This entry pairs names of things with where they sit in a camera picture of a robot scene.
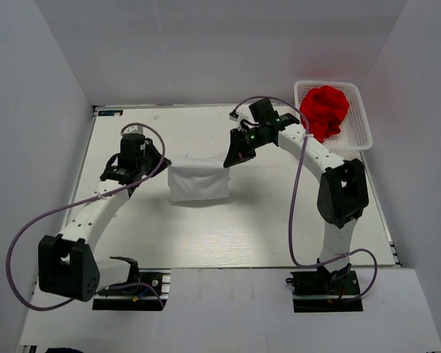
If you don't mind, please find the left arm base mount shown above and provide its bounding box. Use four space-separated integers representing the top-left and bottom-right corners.
92 269 171 312

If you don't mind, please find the red t shirt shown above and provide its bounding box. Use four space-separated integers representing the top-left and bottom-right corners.
300 85 350 143

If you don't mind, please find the dark blue object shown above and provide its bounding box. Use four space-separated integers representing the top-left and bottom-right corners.
45 347 82 353

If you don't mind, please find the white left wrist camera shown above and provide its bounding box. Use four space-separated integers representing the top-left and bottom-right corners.
121 124 143 136

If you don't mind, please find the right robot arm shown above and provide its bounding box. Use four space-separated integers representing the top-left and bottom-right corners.
223 96 369 293

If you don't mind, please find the blue label sticker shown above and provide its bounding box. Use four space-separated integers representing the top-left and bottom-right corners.
98 110 123 116

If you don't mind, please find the white t shirt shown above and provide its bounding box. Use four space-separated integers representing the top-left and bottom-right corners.
168 157 230 202

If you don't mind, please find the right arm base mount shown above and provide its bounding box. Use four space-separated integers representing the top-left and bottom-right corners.
285 271 363 313

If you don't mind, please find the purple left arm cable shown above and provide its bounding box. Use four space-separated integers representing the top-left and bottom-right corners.
5 123 167 312

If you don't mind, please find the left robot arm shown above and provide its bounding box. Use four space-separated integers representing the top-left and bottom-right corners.
38 126 171 302

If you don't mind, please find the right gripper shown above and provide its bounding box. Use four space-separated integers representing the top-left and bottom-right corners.
225 126 271 168

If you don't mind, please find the white plastic basket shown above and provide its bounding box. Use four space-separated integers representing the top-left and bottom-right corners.
294 80 373 151

